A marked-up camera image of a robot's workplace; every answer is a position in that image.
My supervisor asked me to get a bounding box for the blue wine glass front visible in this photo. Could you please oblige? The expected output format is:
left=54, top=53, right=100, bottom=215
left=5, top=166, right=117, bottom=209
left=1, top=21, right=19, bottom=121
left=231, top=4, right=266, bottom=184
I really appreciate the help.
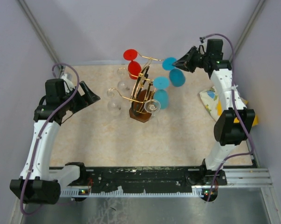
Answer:
left=153, top=77, right=169, bottom=109

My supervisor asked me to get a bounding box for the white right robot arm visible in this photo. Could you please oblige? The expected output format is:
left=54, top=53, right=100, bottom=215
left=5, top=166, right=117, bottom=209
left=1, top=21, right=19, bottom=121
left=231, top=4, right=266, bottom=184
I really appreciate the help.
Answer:
left=172, top=39, right=255, bottom=185

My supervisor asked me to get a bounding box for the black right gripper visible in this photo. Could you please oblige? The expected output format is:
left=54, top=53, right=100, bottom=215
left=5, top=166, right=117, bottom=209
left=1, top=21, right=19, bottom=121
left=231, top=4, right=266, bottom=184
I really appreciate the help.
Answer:
left=171, top=46, right=208, bottom=74

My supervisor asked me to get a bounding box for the gold wire glass rack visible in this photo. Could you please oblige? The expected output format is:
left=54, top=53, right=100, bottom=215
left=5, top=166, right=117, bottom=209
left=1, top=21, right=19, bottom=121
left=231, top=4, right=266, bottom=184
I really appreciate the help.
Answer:
left=114, top=51, right=163, bottom=123

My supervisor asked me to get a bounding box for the clear wine glass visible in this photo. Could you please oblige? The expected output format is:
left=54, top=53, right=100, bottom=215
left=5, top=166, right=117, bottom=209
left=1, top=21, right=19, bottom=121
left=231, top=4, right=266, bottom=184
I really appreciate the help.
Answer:
left=106, top=88, right=122, bottom=116
left=117, top=67, right=130, bottom=91
left=144, top=99, right=161, bottom=118

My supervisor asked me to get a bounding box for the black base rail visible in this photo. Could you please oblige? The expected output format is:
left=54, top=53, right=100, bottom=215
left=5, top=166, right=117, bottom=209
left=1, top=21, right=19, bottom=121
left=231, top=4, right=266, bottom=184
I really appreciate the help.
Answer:
left=47, top=161, right=271, bottom=202

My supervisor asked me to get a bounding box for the yellow patterned cloth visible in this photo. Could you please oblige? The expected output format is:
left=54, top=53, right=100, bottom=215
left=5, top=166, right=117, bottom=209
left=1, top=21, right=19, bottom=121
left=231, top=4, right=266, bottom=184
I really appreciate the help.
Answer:
left=199, top=85, right=259, bottom=128

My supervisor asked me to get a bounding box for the blue wine glass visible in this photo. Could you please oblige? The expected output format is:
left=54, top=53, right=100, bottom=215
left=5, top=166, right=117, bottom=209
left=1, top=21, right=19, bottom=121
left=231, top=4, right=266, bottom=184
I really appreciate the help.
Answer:
left=162, top=57, right=185, bottom=87
left=153, top=77, right=169, bottom=109

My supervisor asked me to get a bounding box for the red plastic wine glass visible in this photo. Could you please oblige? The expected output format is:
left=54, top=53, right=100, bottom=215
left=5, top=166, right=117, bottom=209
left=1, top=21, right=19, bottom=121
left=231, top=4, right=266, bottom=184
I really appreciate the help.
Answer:
left=123, top=49, right=142, bottom=79

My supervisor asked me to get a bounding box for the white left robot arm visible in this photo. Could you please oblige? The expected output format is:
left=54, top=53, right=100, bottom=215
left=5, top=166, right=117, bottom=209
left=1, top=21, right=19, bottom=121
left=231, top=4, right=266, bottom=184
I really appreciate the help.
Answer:
left=10, top=78, right=100, bottom=204

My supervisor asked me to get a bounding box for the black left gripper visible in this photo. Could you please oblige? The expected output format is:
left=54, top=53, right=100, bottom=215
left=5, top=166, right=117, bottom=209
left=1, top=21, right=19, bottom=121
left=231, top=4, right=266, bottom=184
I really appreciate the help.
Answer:
left=61, top=81, right=100, bottom=113

